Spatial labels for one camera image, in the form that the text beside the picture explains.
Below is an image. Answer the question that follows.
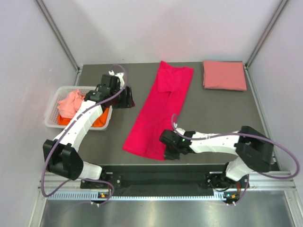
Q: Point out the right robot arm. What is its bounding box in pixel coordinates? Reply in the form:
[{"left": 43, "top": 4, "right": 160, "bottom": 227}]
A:
[{"left": 159, "top": 126, "right": 273, "bottom": 190}]

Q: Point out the light pink t shirt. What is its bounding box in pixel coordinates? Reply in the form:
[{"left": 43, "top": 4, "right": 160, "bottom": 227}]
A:
[{"left": 57, "top": 89, "right": 84, "bottom": 119}]

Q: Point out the orange t shirt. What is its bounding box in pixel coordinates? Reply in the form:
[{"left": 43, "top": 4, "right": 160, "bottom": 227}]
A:
[{"left": 57, "top": 108, "right": 109, "bottom": 128}]

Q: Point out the white plastic basket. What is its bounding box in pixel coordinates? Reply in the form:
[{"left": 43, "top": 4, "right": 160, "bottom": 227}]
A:
[{"left": 44, "top": 86, "right": 114, "bottom": 132}]

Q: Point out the aluminium frame rail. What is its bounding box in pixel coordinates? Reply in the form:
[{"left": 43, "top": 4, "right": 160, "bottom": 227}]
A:
[
  {"left": 34, "top": 0, "right": 80, "bottom": 72},
  {"left": 244, "top": 0, "right": 290, "bottom": 69}
]

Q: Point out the left aluminium frame rail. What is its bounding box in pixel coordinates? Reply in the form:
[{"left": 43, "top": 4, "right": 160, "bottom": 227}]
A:
[{"left": 34, "top": 0, "right": 80, "bottom": 72}]

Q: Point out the folded salmon pink t shirt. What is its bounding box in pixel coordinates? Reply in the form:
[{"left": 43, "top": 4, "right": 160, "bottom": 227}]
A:
[{"left": 203, "top": 61, "right": 247, "bottom": 91}]

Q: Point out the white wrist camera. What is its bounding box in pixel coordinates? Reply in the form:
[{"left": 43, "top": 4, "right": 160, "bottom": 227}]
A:
[
  {"left": 108, "top": 70, "right": 125, "bottom": 88},
  {"left": 173, "top": 123, "right": 186, "bottom": 135}
]

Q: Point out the magenta t shirt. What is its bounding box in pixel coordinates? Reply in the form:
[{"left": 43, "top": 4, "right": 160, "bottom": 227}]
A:
[{"left": 123, "top": 61, "right": 194, "bottom": 160}]

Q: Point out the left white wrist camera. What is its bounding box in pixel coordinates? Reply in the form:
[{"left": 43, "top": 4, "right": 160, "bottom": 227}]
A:
[{"left": 108, "top": 70, "right": 125, "bottom": 88}]

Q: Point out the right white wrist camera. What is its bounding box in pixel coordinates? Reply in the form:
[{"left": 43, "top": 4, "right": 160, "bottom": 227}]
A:
[{"left": 173, "top": 123, "right": 186, "bottom": 135}]

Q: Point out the slotted cable duct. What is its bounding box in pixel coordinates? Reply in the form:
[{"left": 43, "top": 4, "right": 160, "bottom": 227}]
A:
[{"left": 49, "top": 191, "right": 236, "bottom": 201}]

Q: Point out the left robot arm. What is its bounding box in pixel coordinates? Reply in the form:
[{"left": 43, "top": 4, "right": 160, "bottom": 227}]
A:
[{"left": 43, "top": 71, "right": 135, "bottom": 188}]

